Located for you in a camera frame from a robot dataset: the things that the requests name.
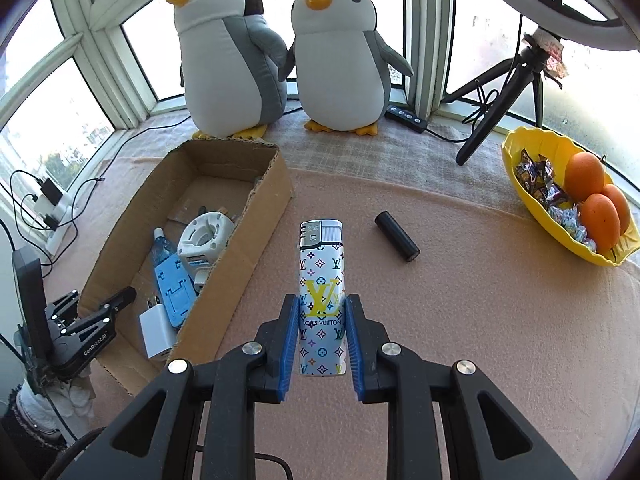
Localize beige plaid cloth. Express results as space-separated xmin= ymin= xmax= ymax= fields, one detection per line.
xmin=100 ymin=110 xmax=640 ymax=241

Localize white window frame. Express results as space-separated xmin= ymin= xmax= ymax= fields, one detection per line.
xmin=0 ymin=0 xmax=456 ymax=221

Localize large penguin plush toy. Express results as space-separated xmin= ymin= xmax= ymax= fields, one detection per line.
xmin=166 ymin=0 xmax=290 ymax=140

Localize black cylindrical tube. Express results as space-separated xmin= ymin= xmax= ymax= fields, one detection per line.
xmin=375 ymin=211 xmax=421 ymax=262

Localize black charging cable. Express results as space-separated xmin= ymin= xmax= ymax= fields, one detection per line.
xmin=10 ymin=170 xmax=51 ymax=231
xmin=50 ymin=176 xmax=106 ymax=266

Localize black ring light cable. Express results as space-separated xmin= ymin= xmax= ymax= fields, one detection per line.
xmin=425 ymin=77 xmax=496 ymax=143

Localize brown cardboard box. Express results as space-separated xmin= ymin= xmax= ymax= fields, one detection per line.
xmin=77 ymin=139 xmax=295 ymax=397

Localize small penguin plush toy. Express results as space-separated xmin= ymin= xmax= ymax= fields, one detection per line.
xmin=278 ymin=0 xmax=415 ymax=137

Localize orange fruit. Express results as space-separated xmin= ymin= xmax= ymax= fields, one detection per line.
xmin=602 ymin=183 xmax=632 ymax=235
xmin=564 ymin=151 xmax=606 ymax=202
xmin=580 ymin=193 xmax=622 ymax=253

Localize white round travel adapter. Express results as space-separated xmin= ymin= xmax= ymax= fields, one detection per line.
xmin=177 ymin=211 xmax=235 ymax=266

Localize yellow plastic bowl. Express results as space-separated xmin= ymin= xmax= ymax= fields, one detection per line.
xmin=501 ymin=126 xmax=640 ymax=267

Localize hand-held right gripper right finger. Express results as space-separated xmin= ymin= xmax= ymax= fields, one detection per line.
xmin=346 ymin=294 xmax=578 ymax=480

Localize small blue dropper bottle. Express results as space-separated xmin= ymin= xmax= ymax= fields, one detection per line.
xmin=152 ymin=228 xmax=176 ymax=267

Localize white usb charger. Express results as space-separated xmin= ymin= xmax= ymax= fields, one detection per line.
xmin=139 ymin=307 xmax=179 ymax=362

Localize person's left hand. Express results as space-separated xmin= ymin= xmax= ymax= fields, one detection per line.
xmin=10 ymin=375 xmax=94 ymax=443

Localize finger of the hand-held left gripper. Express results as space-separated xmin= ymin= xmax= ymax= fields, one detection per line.
xmin=62 ymin=286 xmax=137 ymax=336
xmin=45 ymin=289 xmax=81 ymax=322

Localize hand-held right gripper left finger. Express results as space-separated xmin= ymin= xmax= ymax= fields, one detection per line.
xmin=57 ymin=294 xmax=301 ymax=480

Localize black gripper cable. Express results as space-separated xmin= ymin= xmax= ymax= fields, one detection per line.
xmin=42 ymin=427 xmax=293 ymax=480

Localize black inline remote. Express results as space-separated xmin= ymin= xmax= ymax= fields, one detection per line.
xmin=385 ymin=105 xmax=429 ymax=133

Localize white power strip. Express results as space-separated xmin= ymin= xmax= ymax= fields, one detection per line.
xmin=35 ymin=195 xmax=83 ymax=257

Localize pile of wrapped candies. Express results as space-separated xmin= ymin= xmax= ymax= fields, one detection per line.
xmin=515 ymin=149 xmax=598 ymax=253

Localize white patterned lighter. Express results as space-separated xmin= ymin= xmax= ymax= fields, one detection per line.
xmin=298 ymin=219 xmax=348 ymax=377

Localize white ring light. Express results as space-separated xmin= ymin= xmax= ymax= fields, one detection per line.
xmin=457 ymin=0 xmax=640 ymax=52

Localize blue phone stand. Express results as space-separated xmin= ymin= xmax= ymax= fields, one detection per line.
xmin=154 ymin=255 xmax=198 ymax=330

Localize black tripod stand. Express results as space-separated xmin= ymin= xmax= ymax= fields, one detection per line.
xmin=442 ymin=30 xmax=568 ymax=167

